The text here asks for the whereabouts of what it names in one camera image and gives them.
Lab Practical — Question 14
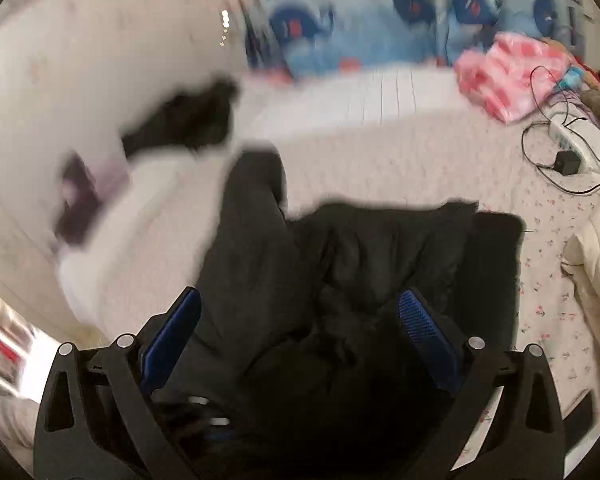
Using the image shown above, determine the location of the cherry print bed sheet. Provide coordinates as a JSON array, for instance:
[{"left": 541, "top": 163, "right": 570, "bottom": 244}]
[{"left": 225, "top": 114, "right": 597, "bottom": 410}]

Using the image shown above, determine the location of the pink checked cloth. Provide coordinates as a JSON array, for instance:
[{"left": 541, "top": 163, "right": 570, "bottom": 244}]
[{"left": 454, "top": 32, "right": 574, "bottom": 124}]

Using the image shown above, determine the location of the white power strip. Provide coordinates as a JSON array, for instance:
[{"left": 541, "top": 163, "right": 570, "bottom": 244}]
[{"left": 548, "top": 113, "right": 600, "bottom": 177}]

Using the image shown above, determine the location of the purple folded garment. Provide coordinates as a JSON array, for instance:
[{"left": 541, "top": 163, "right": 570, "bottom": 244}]
[{"left": 54, "top": 152, "right": 130, "bottom": 246}]

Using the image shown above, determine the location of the white striped quilt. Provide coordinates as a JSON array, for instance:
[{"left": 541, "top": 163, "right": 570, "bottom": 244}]
[{"left": 233, "top": 64, "right": 471, "bottom": 139}]

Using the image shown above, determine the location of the black crumpled garment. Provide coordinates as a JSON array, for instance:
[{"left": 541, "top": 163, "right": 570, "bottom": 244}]
[{"left": 121, "top": 77, "right": 240, "bottom": 160}]

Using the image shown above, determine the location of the black power adapter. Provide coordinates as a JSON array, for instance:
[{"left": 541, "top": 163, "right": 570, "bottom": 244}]
[{"left": 553, "top": 150, "right": 581, "bottom": 176}]

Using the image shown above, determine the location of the white duvet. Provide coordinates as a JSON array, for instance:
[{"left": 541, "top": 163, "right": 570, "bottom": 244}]
[{"left": 57, "top": 152, "right": 230, "bottom": 340}]

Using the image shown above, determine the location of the black puffer jacket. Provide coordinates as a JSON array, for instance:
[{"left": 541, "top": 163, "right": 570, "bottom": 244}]
[{"left": 155, "top": 151, "right": 524, "bottom": 479}]

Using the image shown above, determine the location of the blue whale curtain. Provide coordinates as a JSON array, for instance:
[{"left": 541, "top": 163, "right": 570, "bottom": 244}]
[{"left": 242, "top": 0, "right": 585, "bottom": 78}]

